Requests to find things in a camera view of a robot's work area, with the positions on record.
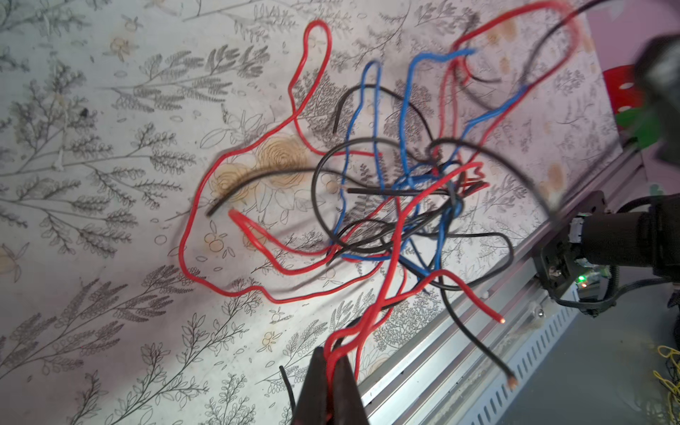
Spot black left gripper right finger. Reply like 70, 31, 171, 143
330, 356, 369, 425

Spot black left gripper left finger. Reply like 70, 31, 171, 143
291, 347, 330, 425

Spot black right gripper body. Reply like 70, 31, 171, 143
634, 34, 679, 165

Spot red blue black cables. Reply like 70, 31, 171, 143
178, 0, 612, 405

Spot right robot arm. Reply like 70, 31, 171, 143
533, 35, 679, 317

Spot floral table mat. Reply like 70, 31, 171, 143
0, 0, 623, 425

